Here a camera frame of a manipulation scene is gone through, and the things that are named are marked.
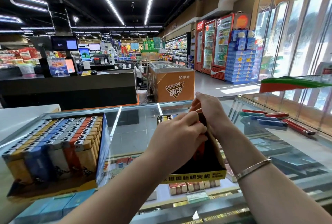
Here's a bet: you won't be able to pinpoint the person's right hand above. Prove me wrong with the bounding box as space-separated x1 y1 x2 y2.
189 92 234 139

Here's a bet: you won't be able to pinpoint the person's left hand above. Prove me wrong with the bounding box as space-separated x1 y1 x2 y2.
145 110 208 175

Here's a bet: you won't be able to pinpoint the row of plain coloured lighters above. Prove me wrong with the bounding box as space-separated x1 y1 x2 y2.
157 114 207 162

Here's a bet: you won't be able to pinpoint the black yellow display box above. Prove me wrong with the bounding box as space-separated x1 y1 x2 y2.
158 113 227 183

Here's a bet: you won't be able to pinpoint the pile of blue yellow lighters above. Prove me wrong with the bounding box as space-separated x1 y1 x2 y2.
240 108 316 136

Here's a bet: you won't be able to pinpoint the row of tan lighters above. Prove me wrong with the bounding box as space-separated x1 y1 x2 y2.
74 116 104 175

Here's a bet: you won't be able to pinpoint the row of red brown lighters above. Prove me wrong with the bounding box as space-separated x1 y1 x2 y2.
62 117 94 176

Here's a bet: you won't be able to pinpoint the row of grey white lighters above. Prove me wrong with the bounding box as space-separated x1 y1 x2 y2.
46 118 84 179

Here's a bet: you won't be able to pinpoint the blue yellow lighter display box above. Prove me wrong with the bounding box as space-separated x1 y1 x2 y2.
1 113 111 201

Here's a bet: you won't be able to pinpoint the row of blue lighters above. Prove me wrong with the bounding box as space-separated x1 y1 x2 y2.
23 119 73 183

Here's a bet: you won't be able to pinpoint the row of yellow lighters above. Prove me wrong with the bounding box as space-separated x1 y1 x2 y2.
2 119 58 185

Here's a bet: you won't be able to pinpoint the person's right forearm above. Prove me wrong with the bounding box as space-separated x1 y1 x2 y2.
218 128 332 224

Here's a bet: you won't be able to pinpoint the glass display case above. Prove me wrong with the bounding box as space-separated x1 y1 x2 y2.
0 94 332 224

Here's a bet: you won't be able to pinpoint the stack of blue cartons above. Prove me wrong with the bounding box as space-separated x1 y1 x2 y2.
224 30 262 84

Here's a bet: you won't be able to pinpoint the brown cardboard carton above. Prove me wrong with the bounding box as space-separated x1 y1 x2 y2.
149 62 196 103

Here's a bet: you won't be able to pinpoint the red drink fridge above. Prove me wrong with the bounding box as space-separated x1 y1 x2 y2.
202 19 217 75
211 14 235 80
195 20 204 72

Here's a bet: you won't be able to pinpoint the open refrigerated chiller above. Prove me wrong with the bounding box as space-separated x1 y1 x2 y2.
164 34 190 68

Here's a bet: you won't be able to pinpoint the red green container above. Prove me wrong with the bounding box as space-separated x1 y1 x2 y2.
259 76 332 93

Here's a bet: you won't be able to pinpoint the orange round sign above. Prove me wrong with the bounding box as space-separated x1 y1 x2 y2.
233 14 251 30

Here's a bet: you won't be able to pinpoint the glass entrance doors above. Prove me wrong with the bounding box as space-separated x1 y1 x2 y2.
254 0 332 129

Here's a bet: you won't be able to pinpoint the black checkout counter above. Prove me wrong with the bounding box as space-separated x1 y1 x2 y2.
0 71 138 110

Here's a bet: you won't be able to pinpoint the small checkout screen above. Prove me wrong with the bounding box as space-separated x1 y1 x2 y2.
78 46 92 62

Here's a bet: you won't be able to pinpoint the blue poster screen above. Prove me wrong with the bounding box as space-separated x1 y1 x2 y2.
47 57 70 77

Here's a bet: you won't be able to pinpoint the row of cigarette packs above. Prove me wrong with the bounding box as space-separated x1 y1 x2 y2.
10 156 229 224

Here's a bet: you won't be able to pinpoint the black checkout monitor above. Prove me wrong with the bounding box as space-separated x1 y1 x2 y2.
51 36 79 51

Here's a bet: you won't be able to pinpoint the silver bracelet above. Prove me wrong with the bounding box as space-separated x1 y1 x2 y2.
236 157 272 182

